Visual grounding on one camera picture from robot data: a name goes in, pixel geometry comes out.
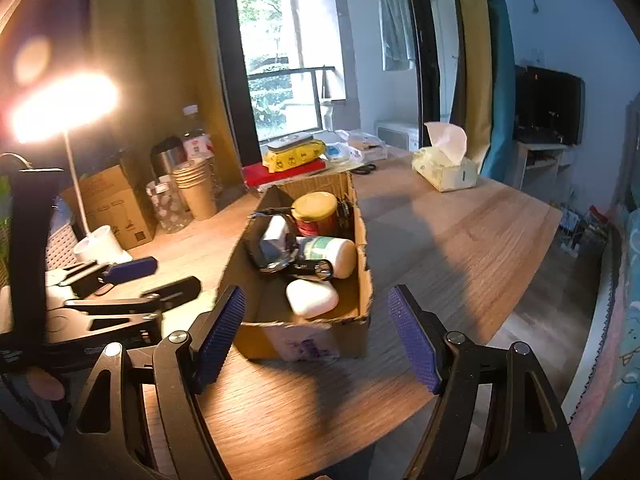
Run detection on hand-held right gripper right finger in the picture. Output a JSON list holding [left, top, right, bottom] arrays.
[[387, 283, 585, 480]]

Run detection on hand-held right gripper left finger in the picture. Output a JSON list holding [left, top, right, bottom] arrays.
[[54, 284, 248, 480]]

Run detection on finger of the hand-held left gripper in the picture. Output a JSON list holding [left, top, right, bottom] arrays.
[[64, 276, 203, 357], [46, 255, 159, 302]]

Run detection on brown cardboard box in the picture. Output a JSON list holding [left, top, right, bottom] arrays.
[[218, 170, 373, 361]]

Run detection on white earbuds case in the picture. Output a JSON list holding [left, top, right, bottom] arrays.
[[285, 278, 339, 319]]

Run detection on black car key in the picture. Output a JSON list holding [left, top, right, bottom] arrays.
[[287, 257, 335, 282]]

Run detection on white pill bottle green label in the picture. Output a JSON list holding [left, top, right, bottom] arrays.
[[295, 236, 357, 279]]

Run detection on metal key bunch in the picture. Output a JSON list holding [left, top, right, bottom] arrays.
[[336, 196, 352, 235]]

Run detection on red jar yellow lid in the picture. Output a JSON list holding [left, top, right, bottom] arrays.
[[291, 191, 341, 237]]

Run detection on person's left hand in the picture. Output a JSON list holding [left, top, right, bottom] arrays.
[[25, 367, 66, 401]]

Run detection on white perforated basket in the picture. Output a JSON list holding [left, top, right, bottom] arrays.
[[45, 210, 81, 271]]

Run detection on white desk lamp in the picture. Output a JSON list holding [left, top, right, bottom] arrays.
[[10, 72, 133, 266]]

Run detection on floral glass cup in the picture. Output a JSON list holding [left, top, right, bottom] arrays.
[[145, 175, 193, 233]]

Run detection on brown lamp carton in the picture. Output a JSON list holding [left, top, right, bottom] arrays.
[[60, 165, 156, 251]]

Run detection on stack of brown paper cups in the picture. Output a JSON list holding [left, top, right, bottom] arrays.
[[172, 156, 218, 222]]

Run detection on steel thermos mug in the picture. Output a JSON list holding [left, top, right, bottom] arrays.
[[150, 136, 187, 181]]

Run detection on clear plastic water bottle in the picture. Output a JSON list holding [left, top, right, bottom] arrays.
[[181, 105, 217, 196]]

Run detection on red book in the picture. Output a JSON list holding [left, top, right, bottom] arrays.
[[242, 157, 326, 186]]

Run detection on pale yellow tissue pack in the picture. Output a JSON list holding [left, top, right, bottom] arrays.
[[411, 121, 480, 192]]

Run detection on yellow wet wipes packet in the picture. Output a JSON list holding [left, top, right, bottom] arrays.
[[263, 141, 327, 173]]

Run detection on flat grey box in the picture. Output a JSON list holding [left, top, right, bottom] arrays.
[[267, 133, 313, 152]]

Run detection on blue printed bedding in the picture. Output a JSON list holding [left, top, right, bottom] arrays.
[[565, 200, 640, 461]]

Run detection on white packets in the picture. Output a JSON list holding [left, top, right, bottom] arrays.
[[325, 130, 388, 163]]

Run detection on yellow curtain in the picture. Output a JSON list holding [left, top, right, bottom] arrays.
[[90, 0, 241, 181]]

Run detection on white countertop appliance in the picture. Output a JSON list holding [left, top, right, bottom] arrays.
[[375, 120, 420, 152]]

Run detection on white television stand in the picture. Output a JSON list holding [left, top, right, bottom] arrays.
[[505, 140, 571, 191]]

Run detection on black balcony railing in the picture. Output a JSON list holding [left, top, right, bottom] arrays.
[[247, 65, 337, 103]]

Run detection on black television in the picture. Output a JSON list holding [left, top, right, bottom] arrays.
[[515, 65, 586, 145]]

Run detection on blue curtain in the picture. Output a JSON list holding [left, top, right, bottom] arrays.
[[477, 0, 517, 181]]

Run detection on hanging light garment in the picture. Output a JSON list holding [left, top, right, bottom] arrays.
[[377, 0, 416, 72]]

